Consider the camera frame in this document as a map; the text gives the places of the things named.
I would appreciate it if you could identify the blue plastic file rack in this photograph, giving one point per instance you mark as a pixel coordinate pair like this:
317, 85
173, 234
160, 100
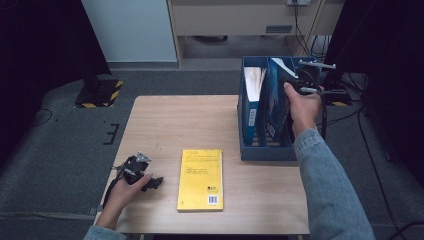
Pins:
248, 151

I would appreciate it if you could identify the dark blue illustrated book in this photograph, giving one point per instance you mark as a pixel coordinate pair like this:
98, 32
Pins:
275, 103

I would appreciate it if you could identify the grey tape piece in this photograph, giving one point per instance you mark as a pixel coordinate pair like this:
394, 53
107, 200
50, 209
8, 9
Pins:
94, 210

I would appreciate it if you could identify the thick bright blue book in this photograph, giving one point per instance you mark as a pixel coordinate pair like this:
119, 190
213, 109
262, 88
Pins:
251, 100

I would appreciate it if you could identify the black yellow-striped stand base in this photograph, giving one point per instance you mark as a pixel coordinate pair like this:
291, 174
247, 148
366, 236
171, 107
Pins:
100, 96
341, 100

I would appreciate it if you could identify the person's right hand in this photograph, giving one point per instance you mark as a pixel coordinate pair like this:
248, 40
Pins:
305, 110

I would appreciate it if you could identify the yellow book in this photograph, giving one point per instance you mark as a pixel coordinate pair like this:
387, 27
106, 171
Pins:
200, 180

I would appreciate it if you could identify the beige wooden desk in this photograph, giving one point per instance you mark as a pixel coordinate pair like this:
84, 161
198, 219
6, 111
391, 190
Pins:
233, 18

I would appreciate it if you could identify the person's left hand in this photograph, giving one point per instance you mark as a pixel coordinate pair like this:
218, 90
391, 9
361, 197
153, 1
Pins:
121, 198

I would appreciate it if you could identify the white power strip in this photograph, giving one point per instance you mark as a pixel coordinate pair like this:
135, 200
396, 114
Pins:
299, 2

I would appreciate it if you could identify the dark curtain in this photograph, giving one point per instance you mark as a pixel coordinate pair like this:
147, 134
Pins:
40, 50
383, 40

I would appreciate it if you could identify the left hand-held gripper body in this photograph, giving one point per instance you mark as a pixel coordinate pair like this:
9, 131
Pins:
135, 169

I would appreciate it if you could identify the white panel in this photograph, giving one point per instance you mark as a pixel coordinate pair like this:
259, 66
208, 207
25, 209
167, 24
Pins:
130, 30

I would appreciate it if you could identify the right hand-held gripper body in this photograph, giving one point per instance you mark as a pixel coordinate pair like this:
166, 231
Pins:
310, 78

